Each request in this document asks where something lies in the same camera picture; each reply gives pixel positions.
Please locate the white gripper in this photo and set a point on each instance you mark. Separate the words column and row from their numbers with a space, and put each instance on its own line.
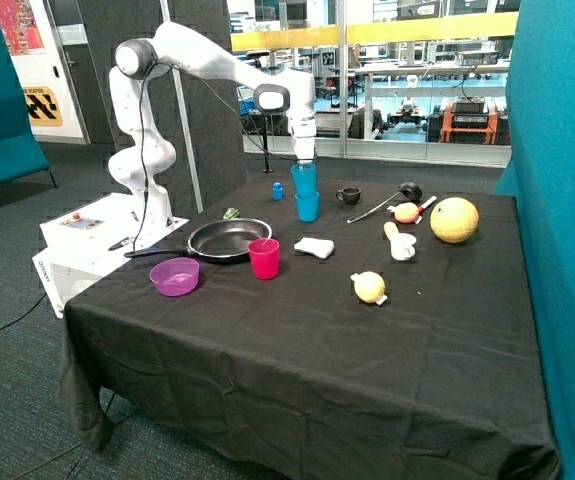
column 304, row 148

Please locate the blue plastic cup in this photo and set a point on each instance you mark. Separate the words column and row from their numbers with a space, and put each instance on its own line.
column 307, row 206
column 304, row 176

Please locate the red plastic cup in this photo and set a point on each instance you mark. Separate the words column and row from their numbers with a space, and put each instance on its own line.
column 264, row 255

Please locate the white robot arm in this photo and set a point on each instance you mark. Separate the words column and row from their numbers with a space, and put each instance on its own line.
column 177, row 49

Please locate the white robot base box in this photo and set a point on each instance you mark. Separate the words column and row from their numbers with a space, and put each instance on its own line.
column 88, row 243

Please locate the small blue bottle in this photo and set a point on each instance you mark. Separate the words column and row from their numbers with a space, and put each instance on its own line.
column 277, row 191

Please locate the black coffee cup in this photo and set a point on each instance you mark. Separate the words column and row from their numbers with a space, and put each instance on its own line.
column 349, row 195

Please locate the small green object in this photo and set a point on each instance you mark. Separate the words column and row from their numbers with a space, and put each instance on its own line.
column 231, row 213

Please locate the white cloth-like toy bone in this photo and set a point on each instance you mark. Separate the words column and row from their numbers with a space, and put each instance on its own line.
column 319, row 248

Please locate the black ladle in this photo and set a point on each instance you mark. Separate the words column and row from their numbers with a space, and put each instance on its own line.
column 409, row 190

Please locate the black frying pan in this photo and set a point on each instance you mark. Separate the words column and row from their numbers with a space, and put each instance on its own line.
column 222, row 241

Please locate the orange toy fruit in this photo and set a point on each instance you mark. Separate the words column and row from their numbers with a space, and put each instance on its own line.
column 405, row 213

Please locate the red white marker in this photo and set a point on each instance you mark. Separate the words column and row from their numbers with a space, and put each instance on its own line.
column 424, row 206

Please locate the white yellow measuring scoop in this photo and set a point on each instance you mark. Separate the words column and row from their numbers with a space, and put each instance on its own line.
column 402, row 245

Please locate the yellow toy lemon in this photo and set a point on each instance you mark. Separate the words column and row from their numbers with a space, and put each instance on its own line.
column 369, row 287

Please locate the large yellow ball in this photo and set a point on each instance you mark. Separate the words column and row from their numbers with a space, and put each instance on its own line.
column 454, row 220

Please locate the black tablecloth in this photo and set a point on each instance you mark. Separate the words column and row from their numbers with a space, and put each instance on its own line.
column 441, row 381

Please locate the purple plastic bowl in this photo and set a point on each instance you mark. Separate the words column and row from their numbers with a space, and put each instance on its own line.
column 175, row 277

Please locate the teal partition wall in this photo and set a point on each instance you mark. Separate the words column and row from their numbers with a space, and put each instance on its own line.
column 541, row 176

